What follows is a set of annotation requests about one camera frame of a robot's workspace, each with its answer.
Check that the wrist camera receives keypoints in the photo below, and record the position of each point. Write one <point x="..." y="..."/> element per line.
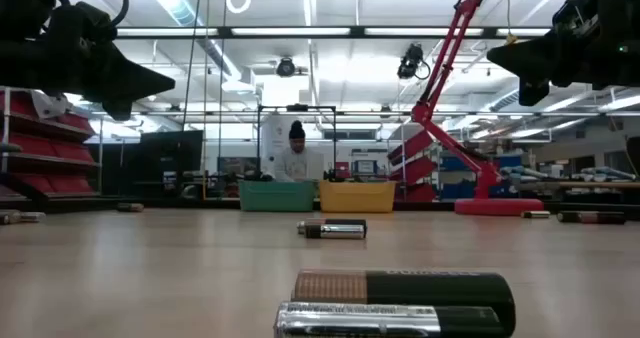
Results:
<point x="95" y="22"/>
<point x="575" y="18"/>

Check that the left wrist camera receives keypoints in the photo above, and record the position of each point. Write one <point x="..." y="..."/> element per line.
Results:
<point x="95" y="22"/>

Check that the small red bin shelf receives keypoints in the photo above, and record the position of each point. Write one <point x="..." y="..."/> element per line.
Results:
<point x="415" y="170"/>

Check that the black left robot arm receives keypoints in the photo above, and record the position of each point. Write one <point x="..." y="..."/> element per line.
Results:
<point x="20" y="68"/>

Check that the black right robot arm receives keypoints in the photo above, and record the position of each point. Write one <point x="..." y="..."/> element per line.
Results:
<point x="634" y="38"/>

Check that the teal plastic bin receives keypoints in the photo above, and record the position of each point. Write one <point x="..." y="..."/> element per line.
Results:
<point x="277" y="196"/>

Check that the black aluminium table frame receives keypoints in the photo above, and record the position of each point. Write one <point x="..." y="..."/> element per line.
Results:
<point x="200" y="204"/>

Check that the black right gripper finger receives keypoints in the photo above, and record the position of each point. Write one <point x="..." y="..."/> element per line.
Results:
<point x="535" y="58"/>
<point x="532" y="94"/>

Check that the black mounted camera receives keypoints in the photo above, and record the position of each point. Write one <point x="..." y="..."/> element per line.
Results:
<point x="411" y="60"/>

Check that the copper-black AA battery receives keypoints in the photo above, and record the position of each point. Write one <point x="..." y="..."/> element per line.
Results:
<point x="9" y="218"/>
<point x="425" y="290"/>
<point x="350" y="222"/>
<point x="130" y="207"/>
<point x="567" y="217"/>

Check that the red desk lamp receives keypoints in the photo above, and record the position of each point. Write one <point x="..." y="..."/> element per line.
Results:
<point x="497" y="207"/>

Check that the round black ceiling camera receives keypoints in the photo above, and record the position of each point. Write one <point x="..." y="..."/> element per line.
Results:
<point x="286" y="68"/>

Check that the blue storage bins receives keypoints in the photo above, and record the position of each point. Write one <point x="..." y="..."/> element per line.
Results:
<point x="452" y="164"/>

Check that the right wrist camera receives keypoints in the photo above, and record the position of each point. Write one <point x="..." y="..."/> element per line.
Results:
<point x="575" y="18"/>

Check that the large red bin shelf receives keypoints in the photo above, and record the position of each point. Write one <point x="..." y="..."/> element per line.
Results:
<point x="30" y="145"/>

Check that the yellow plastic bin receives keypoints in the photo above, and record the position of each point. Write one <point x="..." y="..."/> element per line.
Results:
<point x="357" y="197"/>

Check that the person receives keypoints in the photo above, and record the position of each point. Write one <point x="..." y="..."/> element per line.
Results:
<point x="297" y="165"/>

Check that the yellow hanging tag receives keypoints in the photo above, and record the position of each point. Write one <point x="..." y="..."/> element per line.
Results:
<point x="511" y="39"/>

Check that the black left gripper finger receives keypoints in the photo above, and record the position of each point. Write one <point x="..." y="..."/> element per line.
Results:
<point x="130" y="78"/>
<point x="119" y="110"/>

